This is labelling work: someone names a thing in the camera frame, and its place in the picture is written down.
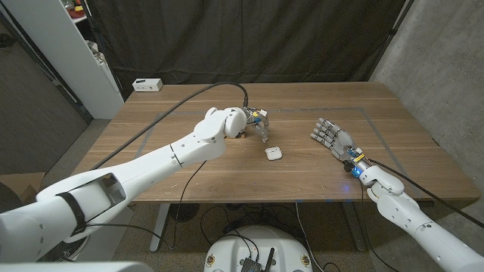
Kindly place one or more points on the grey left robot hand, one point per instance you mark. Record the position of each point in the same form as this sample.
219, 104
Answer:
261, 121

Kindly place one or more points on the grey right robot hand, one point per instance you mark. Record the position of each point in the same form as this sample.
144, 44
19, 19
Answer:
342, 141

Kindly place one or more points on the white AirPods case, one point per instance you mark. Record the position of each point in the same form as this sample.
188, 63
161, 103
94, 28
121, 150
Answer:
273, 153

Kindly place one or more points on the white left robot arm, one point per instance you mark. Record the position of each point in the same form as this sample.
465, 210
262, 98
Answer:
151, 166

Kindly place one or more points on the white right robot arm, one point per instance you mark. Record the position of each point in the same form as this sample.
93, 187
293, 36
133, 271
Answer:
416, 223

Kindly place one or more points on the small wooden box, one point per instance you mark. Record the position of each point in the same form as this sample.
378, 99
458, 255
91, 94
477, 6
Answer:
242, 136

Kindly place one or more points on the brown cardboard floor box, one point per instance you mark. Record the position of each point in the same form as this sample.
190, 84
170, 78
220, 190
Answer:
22, 183

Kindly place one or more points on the black curtain backdrop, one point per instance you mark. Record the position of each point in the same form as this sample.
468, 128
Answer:
246, 38

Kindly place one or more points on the grey table leg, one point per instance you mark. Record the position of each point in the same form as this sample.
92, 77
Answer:
353, 226

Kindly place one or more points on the round black floor grille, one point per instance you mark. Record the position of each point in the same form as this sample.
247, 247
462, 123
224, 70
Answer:
187, 212

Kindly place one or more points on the white power strip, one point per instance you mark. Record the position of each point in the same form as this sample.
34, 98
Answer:
147, 85

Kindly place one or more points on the black backdrop stand pole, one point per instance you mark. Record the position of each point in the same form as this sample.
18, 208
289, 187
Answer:
393, 32

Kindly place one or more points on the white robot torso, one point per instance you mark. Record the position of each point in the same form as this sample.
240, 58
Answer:
234, 249

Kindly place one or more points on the black torso antenna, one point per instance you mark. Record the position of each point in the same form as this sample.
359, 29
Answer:
269, 260

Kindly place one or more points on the white table leg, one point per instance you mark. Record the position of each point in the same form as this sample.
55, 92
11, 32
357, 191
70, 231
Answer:
159, 230

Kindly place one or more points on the white shelf cabinet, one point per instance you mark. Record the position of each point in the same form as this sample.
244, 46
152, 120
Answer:
68, 56

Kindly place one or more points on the red shelf item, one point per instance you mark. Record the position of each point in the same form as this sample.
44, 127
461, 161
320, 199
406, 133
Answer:
77, 13

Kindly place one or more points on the black sneaker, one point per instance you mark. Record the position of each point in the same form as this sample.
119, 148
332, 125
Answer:
70, 251

